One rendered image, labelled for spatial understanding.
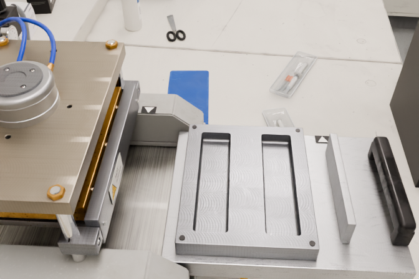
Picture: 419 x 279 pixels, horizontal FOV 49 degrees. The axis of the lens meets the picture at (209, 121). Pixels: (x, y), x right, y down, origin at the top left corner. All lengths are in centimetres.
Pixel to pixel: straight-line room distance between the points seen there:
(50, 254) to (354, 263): 35
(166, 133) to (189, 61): 53
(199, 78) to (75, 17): 42
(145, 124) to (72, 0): 82
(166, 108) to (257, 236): 25
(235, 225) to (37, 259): 22
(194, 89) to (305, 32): 41
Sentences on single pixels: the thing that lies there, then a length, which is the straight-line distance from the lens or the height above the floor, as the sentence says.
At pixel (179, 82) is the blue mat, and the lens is 115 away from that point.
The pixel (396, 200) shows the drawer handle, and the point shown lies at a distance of 60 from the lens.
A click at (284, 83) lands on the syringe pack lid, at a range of 112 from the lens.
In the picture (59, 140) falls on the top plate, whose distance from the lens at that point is 51.
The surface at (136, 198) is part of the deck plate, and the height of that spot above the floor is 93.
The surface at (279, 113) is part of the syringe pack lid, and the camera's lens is 103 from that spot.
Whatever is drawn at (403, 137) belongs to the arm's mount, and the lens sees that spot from 106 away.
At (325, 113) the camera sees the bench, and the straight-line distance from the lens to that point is 109.
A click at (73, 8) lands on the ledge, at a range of 142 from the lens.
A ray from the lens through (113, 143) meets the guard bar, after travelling 57.
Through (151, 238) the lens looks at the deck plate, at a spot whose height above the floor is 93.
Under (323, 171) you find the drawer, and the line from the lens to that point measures 66.
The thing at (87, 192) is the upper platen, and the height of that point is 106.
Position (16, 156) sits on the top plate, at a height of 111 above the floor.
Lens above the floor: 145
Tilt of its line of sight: 43 degrees down
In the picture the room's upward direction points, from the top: straight up
